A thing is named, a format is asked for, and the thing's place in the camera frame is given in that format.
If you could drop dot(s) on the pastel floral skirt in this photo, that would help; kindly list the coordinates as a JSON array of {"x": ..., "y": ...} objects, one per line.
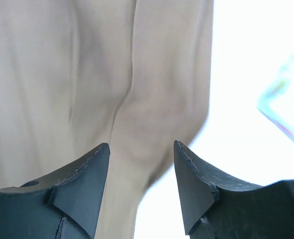
[{"x": 276, "y": 103}]

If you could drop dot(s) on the khaki brown skirt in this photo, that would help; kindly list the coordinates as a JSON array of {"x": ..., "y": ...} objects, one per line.
[{"x": 134, "y": 74}]

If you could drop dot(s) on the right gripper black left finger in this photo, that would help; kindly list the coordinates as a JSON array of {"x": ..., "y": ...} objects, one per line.
[{"x": 63, "y": 204}]

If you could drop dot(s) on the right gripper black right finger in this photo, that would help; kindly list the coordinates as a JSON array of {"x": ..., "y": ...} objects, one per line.
[{"x": 217, "y": 205}]

